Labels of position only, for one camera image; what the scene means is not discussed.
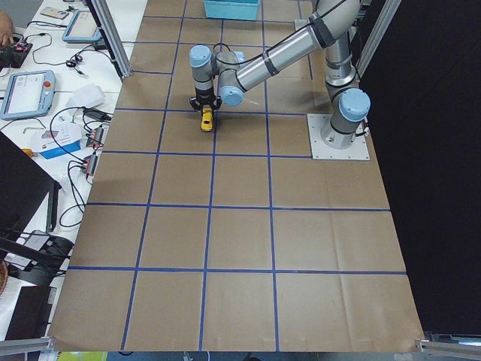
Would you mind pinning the black power adapter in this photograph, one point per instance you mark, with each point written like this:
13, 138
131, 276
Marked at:
97, 115

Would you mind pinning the blue cardboard box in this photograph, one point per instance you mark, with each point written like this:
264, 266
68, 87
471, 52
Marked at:
58, 141

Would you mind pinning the yellow beetle toy car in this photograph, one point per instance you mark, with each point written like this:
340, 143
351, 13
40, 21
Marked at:
207, 119

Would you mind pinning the white folded paper box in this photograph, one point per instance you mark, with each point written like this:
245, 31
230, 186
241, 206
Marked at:
87, 96

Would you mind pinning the teach pendant upper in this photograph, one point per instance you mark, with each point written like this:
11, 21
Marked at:
82, 28

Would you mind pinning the aluminium frame post right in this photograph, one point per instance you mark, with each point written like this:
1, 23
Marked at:
385, 17

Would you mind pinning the turquoise plastic bin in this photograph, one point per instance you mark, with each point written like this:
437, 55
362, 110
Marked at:
232, 9

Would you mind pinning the person's hand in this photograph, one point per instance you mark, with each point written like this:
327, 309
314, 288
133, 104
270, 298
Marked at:
6, 29

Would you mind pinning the teach pendant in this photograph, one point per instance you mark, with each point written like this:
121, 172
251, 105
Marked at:
28, 94
82, 28

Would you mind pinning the aluminium frame post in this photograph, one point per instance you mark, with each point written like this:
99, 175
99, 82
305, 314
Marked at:
105, 24
385, 17

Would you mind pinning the teach pendant lower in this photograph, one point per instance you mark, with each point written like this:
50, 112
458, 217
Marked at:
28, 94

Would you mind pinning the black sensor device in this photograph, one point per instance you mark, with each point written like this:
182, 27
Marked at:
14, 56

